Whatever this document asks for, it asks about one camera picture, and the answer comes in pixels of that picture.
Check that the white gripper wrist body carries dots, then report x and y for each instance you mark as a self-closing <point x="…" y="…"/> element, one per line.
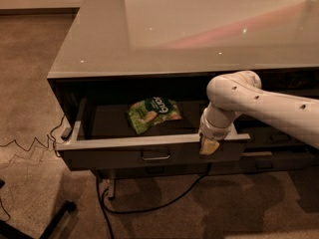
<point x="214" y="130"/>

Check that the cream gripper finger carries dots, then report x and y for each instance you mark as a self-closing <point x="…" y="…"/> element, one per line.
<point x="208" y="146"/>

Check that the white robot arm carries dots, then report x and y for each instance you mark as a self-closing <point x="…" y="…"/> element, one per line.
<point x="240" y="93"/>

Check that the grey drawer cabinet counter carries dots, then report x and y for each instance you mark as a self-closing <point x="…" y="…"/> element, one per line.
<point x="120" y="52"/>

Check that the green snack bag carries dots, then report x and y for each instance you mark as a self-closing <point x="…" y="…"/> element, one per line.
<point x="152" y="111"/>

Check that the black power adapter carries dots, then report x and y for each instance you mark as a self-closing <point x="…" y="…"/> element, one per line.
<point x="66" y="133"/>

